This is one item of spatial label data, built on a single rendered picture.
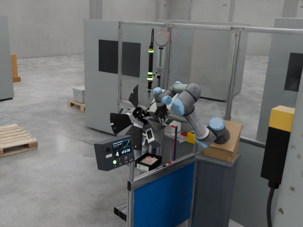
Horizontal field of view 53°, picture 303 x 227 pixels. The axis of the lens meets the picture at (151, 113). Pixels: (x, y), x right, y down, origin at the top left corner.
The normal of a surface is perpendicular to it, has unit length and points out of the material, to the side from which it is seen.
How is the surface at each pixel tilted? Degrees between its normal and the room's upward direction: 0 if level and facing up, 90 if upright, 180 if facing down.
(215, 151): 90
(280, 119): 90
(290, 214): 90
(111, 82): 90
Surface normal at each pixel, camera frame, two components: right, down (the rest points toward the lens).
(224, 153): -0.51, 0.22
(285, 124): -0.70, 0.18
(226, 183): 0.26, 0.29
